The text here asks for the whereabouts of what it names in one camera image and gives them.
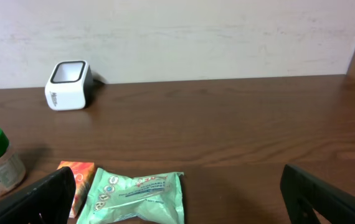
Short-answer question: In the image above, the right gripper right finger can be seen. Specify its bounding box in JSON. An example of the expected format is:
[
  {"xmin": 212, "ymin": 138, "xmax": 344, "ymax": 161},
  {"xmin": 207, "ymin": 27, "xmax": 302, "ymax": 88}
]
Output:
[{"xmin": 280, "ymin": 164, "xmax": 355, "ymax": 224}]

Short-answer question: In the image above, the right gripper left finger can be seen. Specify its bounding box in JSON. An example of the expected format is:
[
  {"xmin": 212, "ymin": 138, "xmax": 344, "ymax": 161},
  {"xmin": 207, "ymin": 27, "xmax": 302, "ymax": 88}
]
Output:
[{"xmin": 0, "ymin": 167, "xmax": 76, "ymax": 224}]

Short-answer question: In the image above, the mint green wipes pack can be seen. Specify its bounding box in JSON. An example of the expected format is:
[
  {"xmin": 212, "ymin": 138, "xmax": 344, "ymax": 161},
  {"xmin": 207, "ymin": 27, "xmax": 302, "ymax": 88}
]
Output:
[{"xmin": 77, "ymin": 168, "xmax": 184, "ymax": 224}]

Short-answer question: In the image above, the orange small packet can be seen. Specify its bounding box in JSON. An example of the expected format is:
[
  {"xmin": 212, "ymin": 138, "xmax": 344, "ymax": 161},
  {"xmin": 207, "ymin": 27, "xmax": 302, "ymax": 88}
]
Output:
[{"xmin": 57, "ymin": 161, "xmax": 95, "ymax": 218}]

